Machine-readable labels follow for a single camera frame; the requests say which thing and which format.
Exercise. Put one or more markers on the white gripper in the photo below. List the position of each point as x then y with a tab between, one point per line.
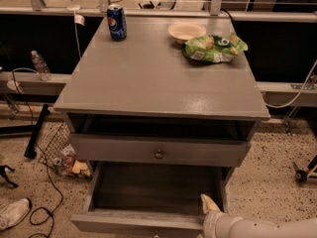
212	220

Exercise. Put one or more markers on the grey drawer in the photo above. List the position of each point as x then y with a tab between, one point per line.
158	201
166	151

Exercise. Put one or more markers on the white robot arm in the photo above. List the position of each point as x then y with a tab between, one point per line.
252	228

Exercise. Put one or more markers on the grey top drawer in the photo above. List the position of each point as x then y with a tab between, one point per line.
166	151

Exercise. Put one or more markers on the grey drawer cabinet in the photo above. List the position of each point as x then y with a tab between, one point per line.
145	87

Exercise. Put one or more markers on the black caster wheel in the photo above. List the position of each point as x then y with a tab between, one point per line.
301	176

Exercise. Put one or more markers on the green chip bag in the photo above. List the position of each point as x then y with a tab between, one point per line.
214	48

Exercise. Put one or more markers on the white paper bowl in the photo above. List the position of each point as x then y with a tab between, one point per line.
182	32

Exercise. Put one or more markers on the black bar stand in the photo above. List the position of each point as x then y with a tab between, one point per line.
30	152

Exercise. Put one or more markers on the white sneaker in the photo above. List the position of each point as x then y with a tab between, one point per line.
13	213

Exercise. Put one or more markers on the blue pepsi can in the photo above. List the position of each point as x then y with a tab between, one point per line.
117	22

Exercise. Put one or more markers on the clear plastic water bottle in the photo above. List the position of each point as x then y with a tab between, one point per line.
41	66

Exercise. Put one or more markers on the wire mesh trash basket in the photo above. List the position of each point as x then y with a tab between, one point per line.
60	156

